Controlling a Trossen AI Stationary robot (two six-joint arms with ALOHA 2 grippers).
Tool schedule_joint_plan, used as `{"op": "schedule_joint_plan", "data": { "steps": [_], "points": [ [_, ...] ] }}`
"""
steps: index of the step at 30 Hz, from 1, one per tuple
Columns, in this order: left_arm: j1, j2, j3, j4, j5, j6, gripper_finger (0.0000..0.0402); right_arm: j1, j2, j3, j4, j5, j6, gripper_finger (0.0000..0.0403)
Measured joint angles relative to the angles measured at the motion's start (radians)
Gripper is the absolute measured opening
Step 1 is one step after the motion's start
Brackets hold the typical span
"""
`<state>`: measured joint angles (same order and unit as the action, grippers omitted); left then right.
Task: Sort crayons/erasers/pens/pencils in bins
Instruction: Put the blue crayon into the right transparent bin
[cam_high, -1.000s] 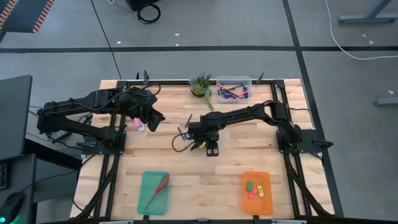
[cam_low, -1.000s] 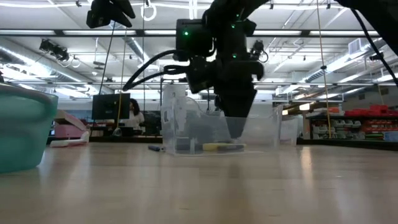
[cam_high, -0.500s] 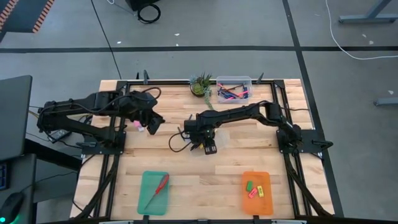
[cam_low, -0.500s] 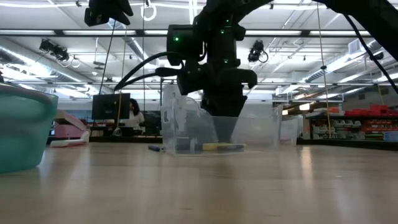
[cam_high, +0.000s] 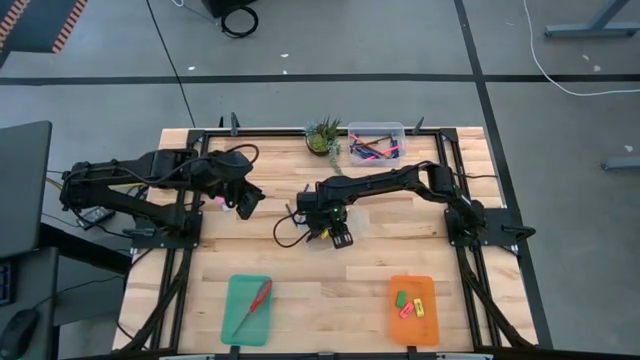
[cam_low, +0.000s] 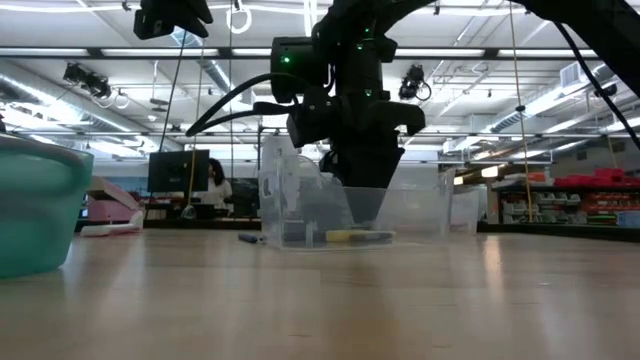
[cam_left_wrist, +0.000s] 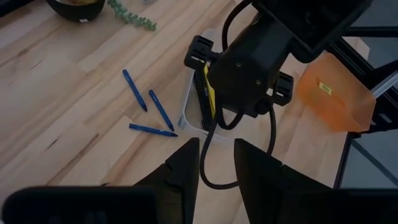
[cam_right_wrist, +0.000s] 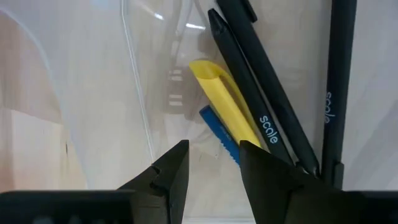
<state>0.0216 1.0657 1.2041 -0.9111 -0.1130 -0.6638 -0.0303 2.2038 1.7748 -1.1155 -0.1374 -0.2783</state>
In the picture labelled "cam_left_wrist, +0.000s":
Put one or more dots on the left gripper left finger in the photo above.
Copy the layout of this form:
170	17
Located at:
177	186

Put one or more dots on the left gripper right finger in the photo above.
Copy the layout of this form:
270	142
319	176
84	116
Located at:
267	193

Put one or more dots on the clear plastic bin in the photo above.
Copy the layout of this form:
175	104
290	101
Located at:
191	109

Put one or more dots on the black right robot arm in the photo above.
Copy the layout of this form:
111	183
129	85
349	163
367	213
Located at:
311	18

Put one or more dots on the dark pens cluster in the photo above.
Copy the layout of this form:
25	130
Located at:
161	109
152	130

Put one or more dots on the potted succulent plant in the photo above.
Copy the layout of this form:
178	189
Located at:
77	9

